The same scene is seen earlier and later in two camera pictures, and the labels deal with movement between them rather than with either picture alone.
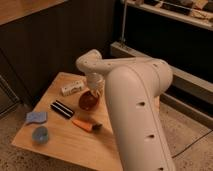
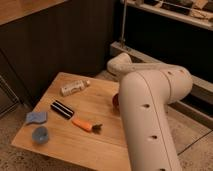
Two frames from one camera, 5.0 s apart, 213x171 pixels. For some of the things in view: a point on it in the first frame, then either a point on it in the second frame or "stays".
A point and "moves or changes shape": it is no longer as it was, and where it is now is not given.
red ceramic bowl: x=87 y=101 moves or changes shape
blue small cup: x=40 y=134 stays
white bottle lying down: x=72 y=87 stays
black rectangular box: x=62 y=109 stays
